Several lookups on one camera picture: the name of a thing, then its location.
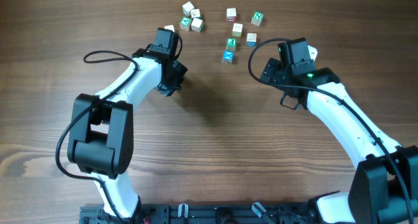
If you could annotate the blue X wooden block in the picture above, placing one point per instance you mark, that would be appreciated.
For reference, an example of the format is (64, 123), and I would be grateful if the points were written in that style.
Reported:
(228, 57)

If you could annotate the white block yellow side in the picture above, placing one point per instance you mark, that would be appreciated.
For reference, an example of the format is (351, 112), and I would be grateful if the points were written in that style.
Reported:
(237, 30)

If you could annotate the green n block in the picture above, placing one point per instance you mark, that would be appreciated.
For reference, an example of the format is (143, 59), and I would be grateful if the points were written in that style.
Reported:
(257, 18)
(170, 27)

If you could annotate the green F wooden block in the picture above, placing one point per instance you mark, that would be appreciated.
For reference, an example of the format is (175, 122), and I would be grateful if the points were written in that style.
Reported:
(231, 44)

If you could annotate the green N block right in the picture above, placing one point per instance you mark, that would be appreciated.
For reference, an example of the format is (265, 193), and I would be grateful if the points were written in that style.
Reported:
(257, 18)

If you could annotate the green A wooden block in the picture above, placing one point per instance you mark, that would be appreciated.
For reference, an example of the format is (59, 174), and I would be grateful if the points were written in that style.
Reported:
(185, 23)

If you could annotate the green N block left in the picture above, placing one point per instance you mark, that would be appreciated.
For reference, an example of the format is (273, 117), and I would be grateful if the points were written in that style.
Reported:
(170, 27)

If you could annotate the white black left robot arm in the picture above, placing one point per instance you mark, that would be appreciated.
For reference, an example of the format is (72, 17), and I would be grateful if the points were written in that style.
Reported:
(100, 134)

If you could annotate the white block green side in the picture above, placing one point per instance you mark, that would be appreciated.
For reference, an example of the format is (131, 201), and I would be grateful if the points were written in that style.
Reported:
(197, 24)

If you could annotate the white block top left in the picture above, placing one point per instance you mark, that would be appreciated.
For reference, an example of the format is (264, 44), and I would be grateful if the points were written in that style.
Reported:
(187, 8)

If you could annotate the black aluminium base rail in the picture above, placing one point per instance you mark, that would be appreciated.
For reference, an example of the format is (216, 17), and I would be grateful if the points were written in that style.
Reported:
(286, 212)

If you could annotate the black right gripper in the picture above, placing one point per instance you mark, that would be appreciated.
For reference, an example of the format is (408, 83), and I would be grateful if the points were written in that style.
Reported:
(279, 70)

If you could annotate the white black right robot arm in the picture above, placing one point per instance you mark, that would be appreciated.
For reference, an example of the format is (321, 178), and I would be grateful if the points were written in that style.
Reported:
(384, 187)

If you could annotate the white picture block blue side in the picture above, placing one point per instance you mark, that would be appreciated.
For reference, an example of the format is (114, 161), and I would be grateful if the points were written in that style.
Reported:
(195, 13)

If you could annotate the white block red side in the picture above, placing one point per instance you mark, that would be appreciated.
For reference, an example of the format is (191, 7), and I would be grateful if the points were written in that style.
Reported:
(231, 14)

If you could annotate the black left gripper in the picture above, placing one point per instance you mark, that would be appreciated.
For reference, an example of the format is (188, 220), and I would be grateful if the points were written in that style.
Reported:
(176, 75)

